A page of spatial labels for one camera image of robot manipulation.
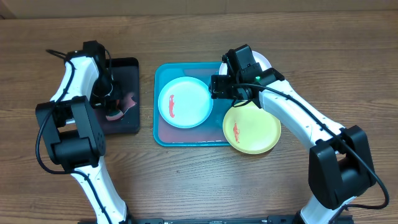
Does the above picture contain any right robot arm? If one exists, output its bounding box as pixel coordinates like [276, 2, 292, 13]
[209, 45, 377, 223]

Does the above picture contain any pink green sponge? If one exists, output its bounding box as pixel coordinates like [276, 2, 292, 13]
[105, 92, 137, 121]

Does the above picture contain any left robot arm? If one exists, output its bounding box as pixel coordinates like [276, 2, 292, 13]
[35, 40, 136, 223]

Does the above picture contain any white plate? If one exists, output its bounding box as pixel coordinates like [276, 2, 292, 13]
[218, 50, 272, 75]

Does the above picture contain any yellow plate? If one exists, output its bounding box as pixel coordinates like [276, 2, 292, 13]
[223, 102, 281, 154]

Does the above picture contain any black rectangular tray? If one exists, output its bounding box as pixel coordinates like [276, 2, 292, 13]
[94, 57, 140, 135]

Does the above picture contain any light blue plate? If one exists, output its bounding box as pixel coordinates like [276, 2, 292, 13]
[157, 77, 213, 129]

